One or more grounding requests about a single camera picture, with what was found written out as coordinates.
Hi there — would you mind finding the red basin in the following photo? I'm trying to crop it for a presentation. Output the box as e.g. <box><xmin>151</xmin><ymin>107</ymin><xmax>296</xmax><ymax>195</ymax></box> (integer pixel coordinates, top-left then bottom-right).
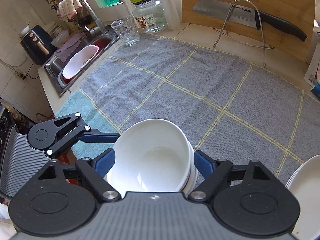
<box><xmin>58</xmin><ymin>38</ymin><xmax>117</xmax><ymax>88</ymax></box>

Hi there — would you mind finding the white and blue salt bag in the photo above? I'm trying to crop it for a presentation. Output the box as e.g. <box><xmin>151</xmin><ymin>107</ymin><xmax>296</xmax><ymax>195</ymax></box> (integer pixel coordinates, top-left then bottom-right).
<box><xmin>303</xmin><ymin>31</ymin><xmax>320</xmax><ymax>94</ymax></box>

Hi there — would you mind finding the black handled kitchen knife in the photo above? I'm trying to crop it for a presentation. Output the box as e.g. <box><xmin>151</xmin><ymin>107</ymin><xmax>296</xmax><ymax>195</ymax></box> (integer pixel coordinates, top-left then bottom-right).
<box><xmin>192</xmin><ymin>0</ymin><xmax>308</xmax><ymax>42</ymax></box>

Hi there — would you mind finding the plain white bowl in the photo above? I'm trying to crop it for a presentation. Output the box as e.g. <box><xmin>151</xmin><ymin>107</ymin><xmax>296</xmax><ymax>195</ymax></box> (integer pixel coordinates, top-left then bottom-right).
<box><xmin>106</xmin><ymin>118</ymin><xmax>193</xmax><ymax>196</ymax></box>

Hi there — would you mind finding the clear glass cup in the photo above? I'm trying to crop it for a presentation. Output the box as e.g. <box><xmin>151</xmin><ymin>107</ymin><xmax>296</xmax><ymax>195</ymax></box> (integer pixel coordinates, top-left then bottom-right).
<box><xmin>110</xmin><ymin>16</ymin><xmax>141</xmax><ymax>47</ymax></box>

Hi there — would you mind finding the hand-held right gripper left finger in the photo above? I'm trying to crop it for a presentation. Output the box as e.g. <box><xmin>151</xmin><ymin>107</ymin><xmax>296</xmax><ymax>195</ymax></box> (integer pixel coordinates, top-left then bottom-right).
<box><xmin>37</xmin><ymin>148</ymin><xmax>122</xmax><ymax>204</ymax></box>

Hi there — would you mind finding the grey checkered towel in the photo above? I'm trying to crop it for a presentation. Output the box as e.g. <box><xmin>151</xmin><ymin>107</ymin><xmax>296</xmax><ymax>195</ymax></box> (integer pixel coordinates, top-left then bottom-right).
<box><xmin>55</xmin><ymin>33</ymin><xmax>320</xmax><ymax>201</ymax></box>

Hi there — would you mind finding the white basin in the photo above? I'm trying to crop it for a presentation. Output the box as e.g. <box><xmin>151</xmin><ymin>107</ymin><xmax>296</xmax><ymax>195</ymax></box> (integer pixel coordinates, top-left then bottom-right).
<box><xmin>62</xmin><ymin>45</ymin><xmax>101</xmax><ymax>81</ymax></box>

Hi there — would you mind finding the black air fryer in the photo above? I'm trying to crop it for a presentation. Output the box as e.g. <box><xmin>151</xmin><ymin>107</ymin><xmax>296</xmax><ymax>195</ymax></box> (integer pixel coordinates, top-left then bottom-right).
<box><xmin>20</xmin><ymin>24</ymin><xmax>54</xmax><ymax>66</ymax></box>

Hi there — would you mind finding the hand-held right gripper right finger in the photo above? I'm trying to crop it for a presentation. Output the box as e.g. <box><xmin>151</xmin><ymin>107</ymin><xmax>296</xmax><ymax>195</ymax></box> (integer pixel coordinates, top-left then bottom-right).
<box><xmin>187</xmin><ymin>150</ymin><xmax>272</xmax><ymax>203</ymax></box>

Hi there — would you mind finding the bamboo cutting board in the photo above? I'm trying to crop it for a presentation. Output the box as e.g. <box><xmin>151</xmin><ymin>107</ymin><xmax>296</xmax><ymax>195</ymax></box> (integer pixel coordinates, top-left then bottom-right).
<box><xmin>181</xmin><ymin>0</ymin><xmax>316</xmax><ymax>64</ymax></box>

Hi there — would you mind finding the white plastic bowl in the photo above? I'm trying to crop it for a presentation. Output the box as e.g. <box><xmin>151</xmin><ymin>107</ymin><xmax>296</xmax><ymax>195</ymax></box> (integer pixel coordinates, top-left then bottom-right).
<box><xmin>51</xmin><ymin>30</ymin><xmax>70</xmax><ymax>48</ymax></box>

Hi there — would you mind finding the metal sink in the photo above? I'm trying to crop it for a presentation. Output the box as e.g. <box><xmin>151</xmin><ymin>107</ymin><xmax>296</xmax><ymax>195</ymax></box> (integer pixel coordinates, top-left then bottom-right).
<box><xmin>43</xmin><ymin>29</ymin><xmax>121</xmax><ymax>98</ymax></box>

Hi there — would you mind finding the glass jar with lid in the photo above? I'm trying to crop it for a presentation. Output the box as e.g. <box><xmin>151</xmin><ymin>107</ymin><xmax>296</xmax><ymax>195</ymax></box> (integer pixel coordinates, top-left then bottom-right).
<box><xmin>132</xmin><ymin>0</ymin><xmax>168</xmax><ymax>34</ymax></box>

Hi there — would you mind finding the purple scalloped cloth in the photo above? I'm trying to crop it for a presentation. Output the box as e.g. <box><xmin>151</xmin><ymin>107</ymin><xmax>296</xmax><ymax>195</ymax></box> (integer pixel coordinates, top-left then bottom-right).
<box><xmin>55</xmin><ymin>32</ymin><xmax>84</xmax><ymax>63</ymax></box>

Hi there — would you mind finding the pink checkered dishcloth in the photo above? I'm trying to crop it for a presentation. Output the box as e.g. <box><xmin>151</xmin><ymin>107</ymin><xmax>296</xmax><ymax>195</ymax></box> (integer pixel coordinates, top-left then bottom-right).
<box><xmin>56</xmin><ymin>0</ymin><xmax>83</xmax><ymax>21</ymax></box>

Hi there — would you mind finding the metal faucet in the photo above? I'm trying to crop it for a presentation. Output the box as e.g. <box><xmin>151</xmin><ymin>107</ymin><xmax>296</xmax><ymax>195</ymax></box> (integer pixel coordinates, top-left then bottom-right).
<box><xmin>73</xmin><ymin>0</ymin><xmax>107</xmax><ymax>36</ymax></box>

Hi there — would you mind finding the metal wire rack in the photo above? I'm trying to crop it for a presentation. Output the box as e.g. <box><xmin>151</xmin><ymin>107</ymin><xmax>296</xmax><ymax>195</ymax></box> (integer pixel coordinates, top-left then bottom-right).
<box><xmin>213</xmin><ymin>0</ymin><xmax>275</xmax><ymax>68</ymax></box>

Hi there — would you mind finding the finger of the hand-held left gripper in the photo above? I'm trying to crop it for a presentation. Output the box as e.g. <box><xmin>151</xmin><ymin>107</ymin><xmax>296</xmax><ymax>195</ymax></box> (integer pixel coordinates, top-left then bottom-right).
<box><xmin>46</xmin><ymin>112</ymin><xmax>121</xmax><ymax>156</ymax></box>

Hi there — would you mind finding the tall stack of plastic cups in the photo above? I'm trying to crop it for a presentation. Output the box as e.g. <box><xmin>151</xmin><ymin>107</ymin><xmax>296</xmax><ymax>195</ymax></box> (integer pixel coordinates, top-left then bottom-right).
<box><xmin>151</xmin><ymin>0</ymin><xmax>181</xmax><ymax>31</ymax></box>

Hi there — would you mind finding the white bowl with pink flowers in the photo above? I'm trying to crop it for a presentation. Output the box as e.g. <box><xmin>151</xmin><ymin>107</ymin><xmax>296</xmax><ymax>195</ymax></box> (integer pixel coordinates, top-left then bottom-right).
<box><xmin>182</xmin><ymin>140</ymin><xmax>199</xmax><ymax>197</ymax></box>

